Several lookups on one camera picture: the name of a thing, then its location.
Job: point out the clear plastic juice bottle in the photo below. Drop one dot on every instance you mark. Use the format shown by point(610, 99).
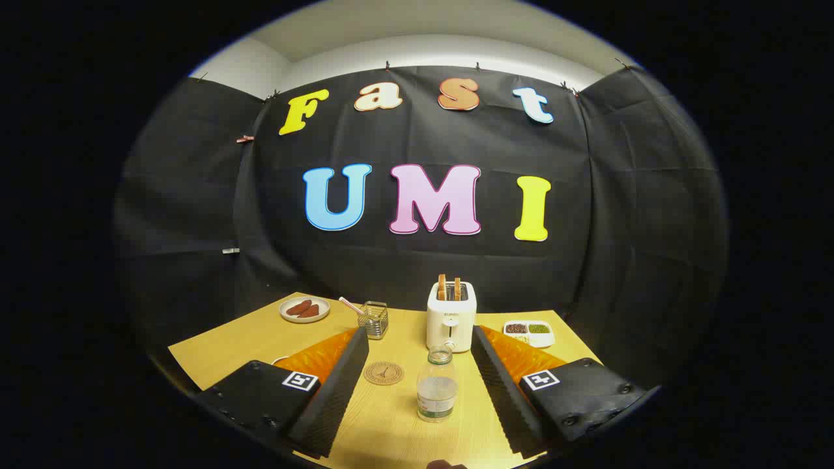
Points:
point(437, 391)

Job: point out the white divided dish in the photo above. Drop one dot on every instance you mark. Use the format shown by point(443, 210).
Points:
point(528, 339)

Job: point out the white toaster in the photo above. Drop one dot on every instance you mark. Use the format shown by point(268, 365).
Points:
point(451, 326)

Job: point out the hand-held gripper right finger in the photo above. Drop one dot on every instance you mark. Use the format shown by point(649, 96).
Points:
point(508, 397)

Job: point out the red striped straw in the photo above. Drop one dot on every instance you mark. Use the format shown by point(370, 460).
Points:
point(348, 303)

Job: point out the round wooden coaster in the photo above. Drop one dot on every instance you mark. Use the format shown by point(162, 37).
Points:
point(384, 373)

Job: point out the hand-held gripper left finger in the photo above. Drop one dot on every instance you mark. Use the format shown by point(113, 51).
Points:
point(329, 397)

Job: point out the red sausage piece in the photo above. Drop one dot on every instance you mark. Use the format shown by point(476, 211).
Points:
point(310, 312)
point(298, 307)

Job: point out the small white plate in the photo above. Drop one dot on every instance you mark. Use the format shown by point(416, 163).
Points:
point(287, 316)

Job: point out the wooden table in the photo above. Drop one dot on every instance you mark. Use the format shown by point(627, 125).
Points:
point(404, 436)

